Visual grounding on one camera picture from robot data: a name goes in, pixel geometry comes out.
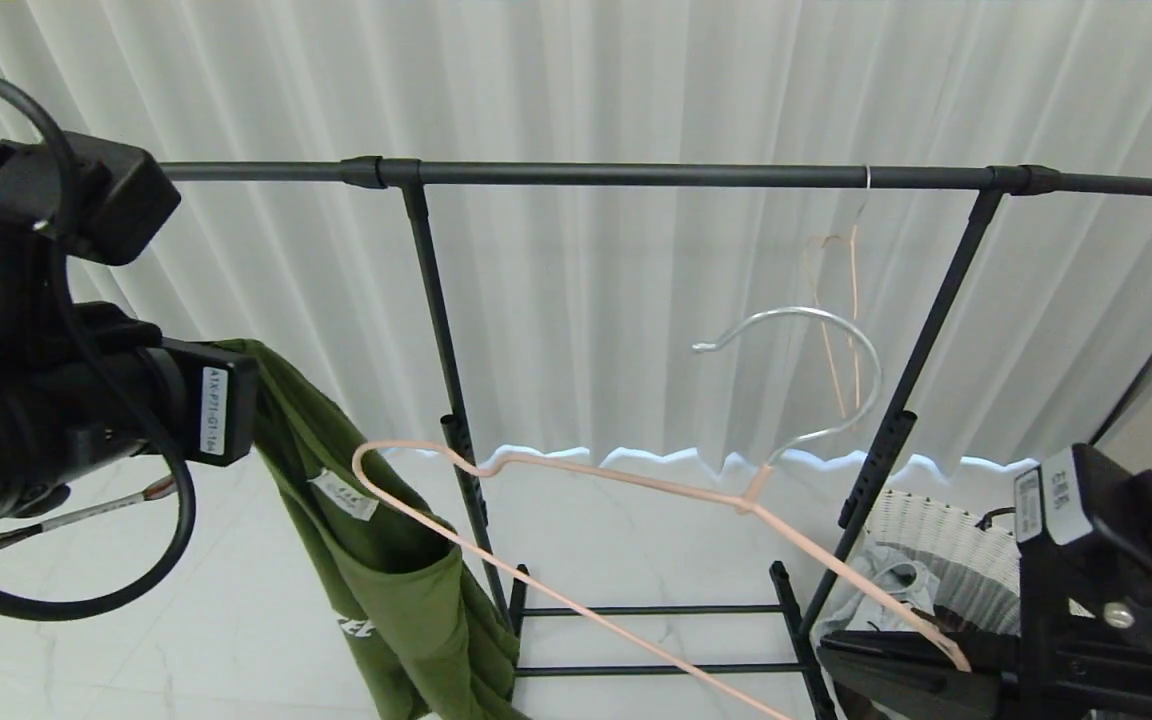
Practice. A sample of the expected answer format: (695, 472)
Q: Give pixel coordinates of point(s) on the black clothes rack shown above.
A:
(636, 175)

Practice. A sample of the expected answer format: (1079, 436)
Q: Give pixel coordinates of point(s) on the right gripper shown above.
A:
(1046, 620)

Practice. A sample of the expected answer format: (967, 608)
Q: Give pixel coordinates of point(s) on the pink clothes hanger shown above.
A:
(853, 300)
(754, 488)

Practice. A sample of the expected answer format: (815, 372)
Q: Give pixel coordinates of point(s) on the white curtain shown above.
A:
(586, 80)

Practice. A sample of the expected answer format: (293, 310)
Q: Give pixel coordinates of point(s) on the pale grey shorts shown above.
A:
(886, 590)

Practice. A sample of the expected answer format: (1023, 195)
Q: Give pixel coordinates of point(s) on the white laundry basket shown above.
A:
(966, 560)

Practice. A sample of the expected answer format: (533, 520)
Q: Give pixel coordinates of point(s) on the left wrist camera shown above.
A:
(116, 200)

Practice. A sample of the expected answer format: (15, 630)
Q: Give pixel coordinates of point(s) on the green printed t-shirt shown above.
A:
(396, 600)

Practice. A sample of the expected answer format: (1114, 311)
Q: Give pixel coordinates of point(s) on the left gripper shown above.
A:
(116, 400)

